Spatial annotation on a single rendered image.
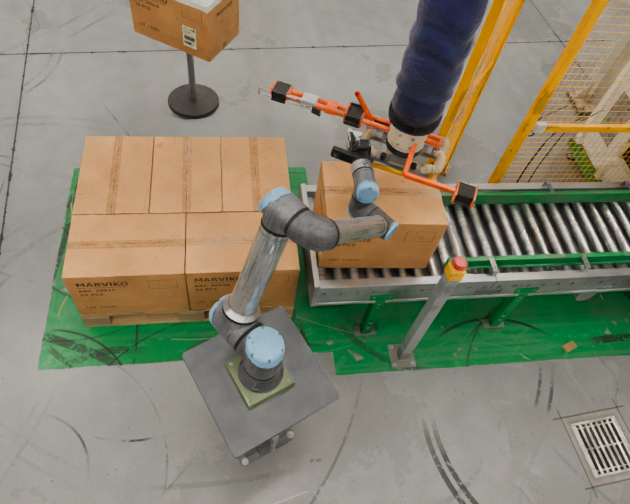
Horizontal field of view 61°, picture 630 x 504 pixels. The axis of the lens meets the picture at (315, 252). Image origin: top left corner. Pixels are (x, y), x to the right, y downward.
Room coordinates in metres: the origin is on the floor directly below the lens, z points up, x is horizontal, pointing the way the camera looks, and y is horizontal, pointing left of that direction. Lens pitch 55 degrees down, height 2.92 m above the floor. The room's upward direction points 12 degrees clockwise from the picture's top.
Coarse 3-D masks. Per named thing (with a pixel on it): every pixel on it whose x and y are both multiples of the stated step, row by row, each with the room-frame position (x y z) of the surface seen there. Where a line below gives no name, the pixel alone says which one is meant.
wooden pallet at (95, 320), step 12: (144, 312) 1.29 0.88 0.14; (156, 312) 1.30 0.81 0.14; (168, 312) 1.32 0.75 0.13; (180, 312) 1.34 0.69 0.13; (192, 312) 1.36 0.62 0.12; (204, 312) 1.42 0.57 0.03; (264, 312) 1.51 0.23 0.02; (288, 312) 1.52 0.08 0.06; (96, 324) 1.20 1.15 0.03; (108, 324) 1.22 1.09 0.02; (120, 324) 1.24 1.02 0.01; (132, 324) 1.26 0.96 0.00
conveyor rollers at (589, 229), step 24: (456, 216) 2.14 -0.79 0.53; (504, 216) 2.20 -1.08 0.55; (528, 216) 2.25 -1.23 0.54; (552, 216) 2.31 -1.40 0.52; (600, 216) 2.37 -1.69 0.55; (624, 216) 2.41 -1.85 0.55; (456, 240) 1.94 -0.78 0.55; (480, 240) 1.99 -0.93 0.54; (528, 240) 2.06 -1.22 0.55; (552, 240) 2.10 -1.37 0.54; (576, 240) 2.17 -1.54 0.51; (624, 240) 2.21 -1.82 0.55; (432, 264) 1.74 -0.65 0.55; (624, 264) 2.03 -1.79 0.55
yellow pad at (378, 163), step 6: (378, 150) 1.80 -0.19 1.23; (378, 156) 1.76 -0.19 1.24; (384, 156) 1.74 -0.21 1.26; (378, 162) 1.72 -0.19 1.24; (384, 162) 1.73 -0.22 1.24; (414, 162) 1.74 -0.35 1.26; (378, 168) 1.71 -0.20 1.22; (384, 168) 1.70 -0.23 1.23; (390, 168) 1.71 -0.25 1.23; (396, 168) 1.71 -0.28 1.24; (402, 168) 1.72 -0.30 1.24; (414, 168) 1.72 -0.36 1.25; (396, 174) 1.69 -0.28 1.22; (414, 174) 1.70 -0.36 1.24; (420, 174) 1.70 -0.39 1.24; (426, 174) 1.71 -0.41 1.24; (432, 174) 1.72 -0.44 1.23
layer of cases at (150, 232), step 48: (96, 144) 2.10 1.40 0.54; (144, 144) 2.18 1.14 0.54; (192, 144) 2.26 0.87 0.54; (240, 144) 2.34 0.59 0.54; (96, 192) 1.75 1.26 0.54; (144, 192) 1.82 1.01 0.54; (192, 192) 1.89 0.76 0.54; (240, 192) 1.96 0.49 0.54; (96, 240) 1.44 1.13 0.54; (144, 240) 1.51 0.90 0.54; (192, 240) 1.57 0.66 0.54; (240, 240) 1.63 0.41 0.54; (288, 240) 1.70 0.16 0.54; (96, 288) 1.23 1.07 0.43; (144, 288) 1.30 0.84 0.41; (192, 288) 1.37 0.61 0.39; (288, 288) 1.52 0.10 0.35
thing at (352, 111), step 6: (348, 108) 1.88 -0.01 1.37; (354, 108) 1.90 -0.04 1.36; (360, 108) 1.91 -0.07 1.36; (348, 114) 1.85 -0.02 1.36; (354, 114) 1.86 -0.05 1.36; (360, 114) 1.87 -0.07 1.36; (348, 120) 1.84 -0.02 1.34; (354, 120) 1.83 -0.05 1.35; (360, 120) 1.83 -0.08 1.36; (354, 126) 1.83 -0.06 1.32; (360, 126) 1.83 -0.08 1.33
